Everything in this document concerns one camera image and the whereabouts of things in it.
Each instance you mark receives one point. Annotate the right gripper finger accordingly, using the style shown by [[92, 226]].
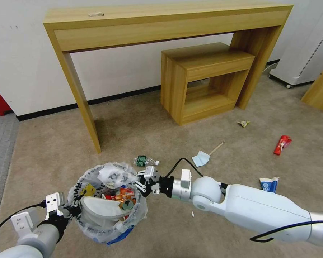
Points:
[[142, 189], [141, 175]]

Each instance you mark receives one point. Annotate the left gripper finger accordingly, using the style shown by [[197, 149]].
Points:
[[73, 217], [70, 209]]

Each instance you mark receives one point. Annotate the clear printed bin liner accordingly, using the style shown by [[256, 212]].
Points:
[[115, 174]]

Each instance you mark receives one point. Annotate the blue trash bin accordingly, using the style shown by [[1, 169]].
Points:
[[119, 239]]

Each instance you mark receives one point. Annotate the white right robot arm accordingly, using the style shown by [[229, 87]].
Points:
[[258, 204]]

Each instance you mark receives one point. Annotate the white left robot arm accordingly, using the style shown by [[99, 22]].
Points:
[[37, 240]]

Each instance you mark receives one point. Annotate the green label plastic bottle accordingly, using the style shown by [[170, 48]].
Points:
[[143, 160]]

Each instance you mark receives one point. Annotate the red snack wrapper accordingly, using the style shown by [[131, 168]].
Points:
[[126, 192]]

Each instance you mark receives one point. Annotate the round metal can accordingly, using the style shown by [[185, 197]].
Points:
[[127, 205]]

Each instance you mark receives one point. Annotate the blue face mask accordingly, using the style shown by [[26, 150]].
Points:
[[200, 159]]

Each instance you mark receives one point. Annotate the thin wooden stick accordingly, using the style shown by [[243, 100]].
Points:
[[217, 147]]

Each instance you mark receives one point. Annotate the small wooden side cabinet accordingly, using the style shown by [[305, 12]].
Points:
[[175, 88]]

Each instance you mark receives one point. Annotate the crumpled yellowish paper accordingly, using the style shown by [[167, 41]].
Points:
[[244, 123]]

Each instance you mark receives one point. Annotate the white blue milk carton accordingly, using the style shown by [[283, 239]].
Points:
[[267, 185]]

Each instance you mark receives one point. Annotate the red plastic wrapper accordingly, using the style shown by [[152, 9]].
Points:
[[281, 145]]

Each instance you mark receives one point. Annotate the long wooden console table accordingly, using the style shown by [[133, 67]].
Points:
[[150, 29]]

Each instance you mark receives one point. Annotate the crumpled beige scrap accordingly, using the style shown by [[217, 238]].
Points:
[[95, 14]]

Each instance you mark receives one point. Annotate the wooden furniture panel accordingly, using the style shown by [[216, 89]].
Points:
[[321, 91]]

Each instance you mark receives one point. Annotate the white wheeled appliance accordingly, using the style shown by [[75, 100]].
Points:
[[298, 40]]

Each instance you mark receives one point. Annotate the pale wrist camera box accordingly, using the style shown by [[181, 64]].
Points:
[[54, 202], [150, 171]]

